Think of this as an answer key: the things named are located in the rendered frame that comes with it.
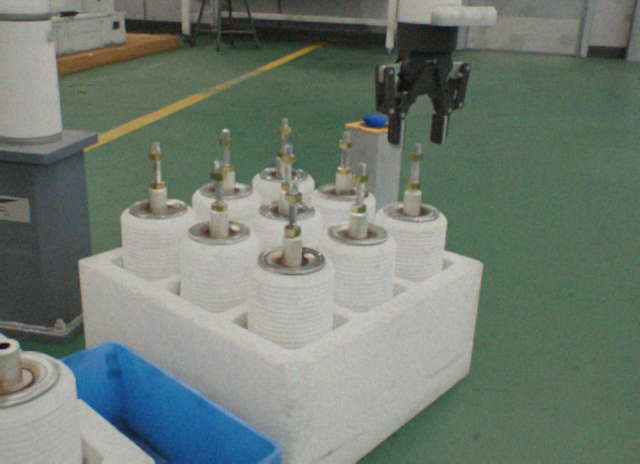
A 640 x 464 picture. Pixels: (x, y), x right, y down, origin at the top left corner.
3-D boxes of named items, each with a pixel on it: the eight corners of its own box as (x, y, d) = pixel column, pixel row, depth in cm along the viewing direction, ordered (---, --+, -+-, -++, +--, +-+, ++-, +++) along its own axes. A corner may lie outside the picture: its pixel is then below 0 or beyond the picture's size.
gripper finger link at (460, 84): (466, 62, 88) (453, 108, 90) (475, 65, 89) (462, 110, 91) (451, 59, 91) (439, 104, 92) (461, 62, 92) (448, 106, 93)
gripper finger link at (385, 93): (381, 62, 84) (386, 109, 87) (369, 66, 84) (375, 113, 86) (394, 65, 82) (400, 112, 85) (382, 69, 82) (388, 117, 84)
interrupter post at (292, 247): (276, 263, 76) (276, 235, 75) (292, 257, 78) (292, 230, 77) (291, 270, 75) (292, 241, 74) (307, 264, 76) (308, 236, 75)
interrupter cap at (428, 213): (449, 215, 94) (450, 210, 94) (420, 229, 88) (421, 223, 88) (402, 202, 98) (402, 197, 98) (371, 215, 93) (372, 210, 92)
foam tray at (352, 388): (87, 377, 98) (77, 259, 92) (279, 292, 126) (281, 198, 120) (289, 516, 75) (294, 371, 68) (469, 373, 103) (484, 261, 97)
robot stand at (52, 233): (-20, 332, 109) (-48, 144, 98) (35, 293, 122) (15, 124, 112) (65, 345, 106) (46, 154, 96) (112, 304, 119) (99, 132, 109)
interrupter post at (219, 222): (223, 240, 82) (222, 214, 81) (205, 237, 83) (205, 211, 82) (233, 234, 84) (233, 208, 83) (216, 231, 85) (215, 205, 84)
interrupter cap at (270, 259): (242, 262, 76) (242, 256, 76) (292, 245, 81) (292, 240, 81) (290, 284, 71) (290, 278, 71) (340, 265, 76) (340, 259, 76)
